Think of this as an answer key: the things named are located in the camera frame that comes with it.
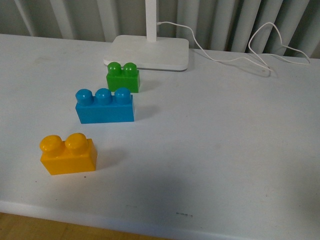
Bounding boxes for yellow two-stud block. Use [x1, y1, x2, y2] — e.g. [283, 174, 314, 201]
[39, 133, 98, 175]

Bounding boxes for green two-stud block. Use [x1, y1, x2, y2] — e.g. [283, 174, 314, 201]
[106, 62, 140, 93]

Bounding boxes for white lamp stand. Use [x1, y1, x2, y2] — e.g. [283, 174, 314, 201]
[103, 0, 189, 72]

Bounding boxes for blue three-stud block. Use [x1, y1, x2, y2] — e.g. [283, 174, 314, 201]
[75, 87, 135, 124]

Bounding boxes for white power cable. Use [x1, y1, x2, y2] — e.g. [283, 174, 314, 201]
[157, 21, 312, 76]

